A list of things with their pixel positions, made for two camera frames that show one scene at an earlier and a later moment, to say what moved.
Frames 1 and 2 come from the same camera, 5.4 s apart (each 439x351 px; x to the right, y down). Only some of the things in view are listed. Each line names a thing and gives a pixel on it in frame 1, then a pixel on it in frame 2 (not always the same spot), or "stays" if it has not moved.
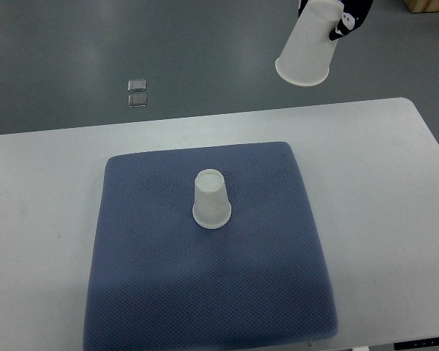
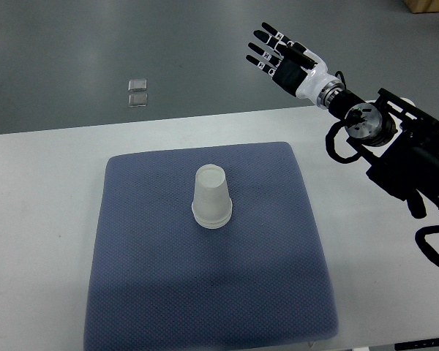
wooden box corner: [424, 6] stays
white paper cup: [306, 57] → [211, 203]
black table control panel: [434, 341] stays
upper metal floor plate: [137, 85] stays
